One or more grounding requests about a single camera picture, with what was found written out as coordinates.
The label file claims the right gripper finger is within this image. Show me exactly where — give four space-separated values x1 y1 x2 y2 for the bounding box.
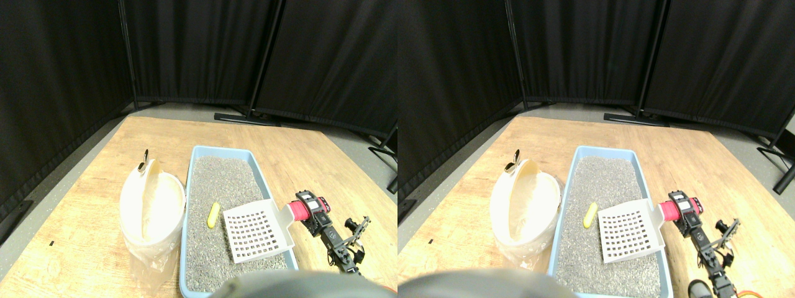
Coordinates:
668 191 706 225
296 191 333 225

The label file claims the blue litter tray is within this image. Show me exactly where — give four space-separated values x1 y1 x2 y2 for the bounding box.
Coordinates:
548 146 675 298
179 146 300 298

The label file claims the black curtain stand pole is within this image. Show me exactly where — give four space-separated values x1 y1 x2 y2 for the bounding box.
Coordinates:
248 0 286 119
504 0 529 112
640 0 671 119
118 0 139 114

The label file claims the black curtain stand foot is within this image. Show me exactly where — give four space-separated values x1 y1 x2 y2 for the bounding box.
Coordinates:
214 112 281 127
368 121 398 195
397 199 418 222
755 106 795 195
604 112 671 127

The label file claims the white scoop with red handle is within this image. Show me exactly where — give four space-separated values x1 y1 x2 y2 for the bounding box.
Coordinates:
222 199 312 264
597 199 684 264

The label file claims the white bin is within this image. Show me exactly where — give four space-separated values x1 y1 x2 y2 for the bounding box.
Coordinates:
489 149 561 272
119 149 188 292

